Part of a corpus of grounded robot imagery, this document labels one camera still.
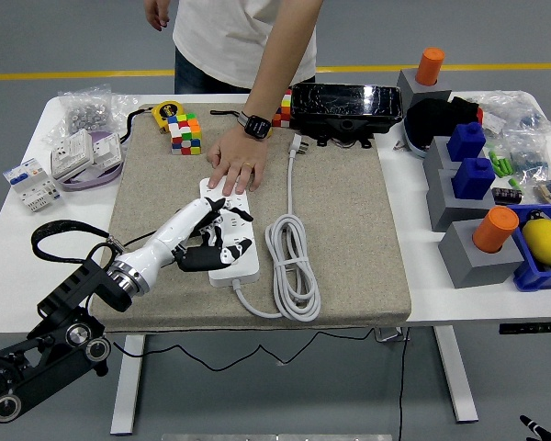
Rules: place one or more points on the white blue circuit breaker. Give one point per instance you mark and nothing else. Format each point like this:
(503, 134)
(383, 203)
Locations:
(27, 181)

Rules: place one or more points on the blue plastic bin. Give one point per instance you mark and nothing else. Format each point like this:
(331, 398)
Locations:
(532, 278)

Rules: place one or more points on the metal under-table bracket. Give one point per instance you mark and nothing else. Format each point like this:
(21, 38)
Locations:
(388, 334)

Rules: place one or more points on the black component strip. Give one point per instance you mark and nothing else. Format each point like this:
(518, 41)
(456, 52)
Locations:
(507, 196)

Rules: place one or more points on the clear bag of blue parts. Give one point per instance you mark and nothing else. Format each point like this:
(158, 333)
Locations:
(530, 158)

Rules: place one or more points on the colourful puzzle cube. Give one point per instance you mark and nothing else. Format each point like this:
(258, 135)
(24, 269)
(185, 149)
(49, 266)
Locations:
(284, 115)
(186, 135)

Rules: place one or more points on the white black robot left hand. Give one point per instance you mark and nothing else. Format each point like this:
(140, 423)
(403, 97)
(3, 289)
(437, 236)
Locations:
(174, 234)

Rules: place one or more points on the black wristwatch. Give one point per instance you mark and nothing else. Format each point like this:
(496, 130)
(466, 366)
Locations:
(257, 127)

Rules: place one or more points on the grey block with hole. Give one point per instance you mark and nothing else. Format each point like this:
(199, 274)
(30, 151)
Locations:
(436, 158)
(454, 211)
(477, 268)
(411, 89)

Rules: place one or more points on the person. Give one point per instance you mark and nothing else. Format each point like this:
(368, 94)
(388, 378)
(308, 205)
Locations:
(220, 37)

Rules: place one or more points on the person's right hand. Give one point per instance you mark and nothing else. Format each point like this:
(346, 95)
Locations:
(157, 11)

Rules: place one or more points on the person's left forearm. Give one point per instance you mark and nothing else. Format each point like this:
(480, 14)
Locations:
(280, 55)

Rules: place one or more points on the black cap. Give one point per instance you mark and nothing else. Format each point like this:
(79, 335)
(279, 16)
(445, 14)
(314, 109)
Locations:
(434, 121)

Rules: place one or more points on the yellow lemon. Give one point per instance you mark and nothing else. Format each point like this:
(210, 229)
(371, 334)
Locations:
(546, 241)

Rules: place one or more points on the person's left hand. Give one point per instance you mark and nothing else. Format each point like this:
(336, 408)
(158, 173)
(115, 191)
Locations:
(239, 158)

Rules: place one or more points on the black power adapter plug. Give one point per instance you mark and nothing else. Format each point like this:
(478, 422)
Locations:
(197, 259)

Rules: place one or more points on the pile of green plastic pieces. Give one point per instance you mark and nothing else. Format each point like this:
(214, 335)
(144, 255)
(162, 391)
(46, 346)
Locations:
(500, 165)

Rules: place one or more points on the clear bag of metal nuts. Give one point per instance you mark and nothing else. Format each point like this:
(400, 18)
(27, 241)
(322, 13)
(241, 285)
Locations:
(85, 115)

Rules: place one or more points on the white power strip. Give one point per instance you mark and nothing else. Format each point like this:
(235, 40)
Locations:
(239, 275)

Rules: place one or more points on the yellow boxy tape measure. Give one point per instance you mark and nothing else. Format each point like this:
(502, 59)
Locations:
(225, 111)

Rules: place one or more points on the yellow round tape measure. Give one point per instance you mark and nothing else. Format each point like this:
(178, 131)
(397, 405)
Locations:
(167, 110)

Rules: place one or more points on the blue stepped plastic block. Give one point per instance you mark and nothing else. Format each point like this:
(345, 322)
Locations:
(466, 142)
(473, 180)

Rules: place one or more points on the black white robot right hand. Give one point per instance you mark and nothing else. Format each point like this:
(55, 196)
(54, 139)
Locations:
(539, 435)

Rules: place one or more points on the white table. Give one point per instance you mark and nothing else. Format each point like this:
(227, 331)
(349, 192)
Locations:
(441, 303)

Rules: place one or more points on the large clear plastic bag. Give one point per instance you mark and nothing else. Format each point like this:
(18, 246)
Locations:
(514, 112)

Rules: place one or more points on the grey-brown mat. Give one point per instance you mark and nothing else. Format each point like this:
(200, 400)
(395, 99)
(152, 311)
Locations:
(349, 229)

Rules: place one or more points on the purple band loop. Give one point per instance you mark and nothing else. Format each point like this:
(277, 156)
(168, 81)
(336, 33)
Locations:
(92, 181)

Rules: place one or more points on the white round bowl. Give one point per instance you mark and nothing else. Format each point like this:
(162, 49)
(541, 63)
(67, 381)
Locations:
(413, 146)

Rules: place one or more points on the white table leg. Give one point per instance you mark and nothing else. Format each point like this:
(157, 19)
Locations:
(457, 376)
(127, 386)

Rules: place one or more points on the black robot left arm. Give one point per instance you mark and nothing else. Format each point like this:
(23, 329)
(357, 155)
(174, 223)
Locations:
(59, 331)

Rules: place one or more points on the black device with glossy screen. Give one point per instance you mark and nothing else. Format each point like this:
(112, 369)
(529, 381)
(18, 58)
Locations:
(344, 103)

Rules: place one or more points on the small black white toy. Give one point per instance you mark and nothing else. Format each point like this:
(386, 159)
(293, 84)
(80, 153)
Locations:
(537, 215)

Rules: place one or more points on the small metal clip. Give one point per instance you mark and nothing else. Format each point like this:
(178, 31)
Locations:
(398, 146)

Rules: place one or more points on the orange plastic cylinder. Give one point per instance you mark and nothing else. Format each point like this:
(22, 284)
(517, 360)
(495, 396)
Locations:
(496, 229)
(430, 66)

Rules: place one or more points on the single green plastic piece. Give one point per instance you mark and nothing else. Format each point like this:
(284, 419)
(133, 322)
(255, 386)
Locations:
(514, 183)

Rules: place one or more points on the black table control panel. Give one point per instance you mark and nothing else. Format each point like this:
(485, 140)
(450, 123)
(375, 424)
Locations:
(532, 328)

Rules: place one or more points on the white wall socket panel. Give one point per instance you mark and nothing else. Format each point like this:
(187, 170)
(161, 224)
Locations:
(71, 154)
(106, 148)

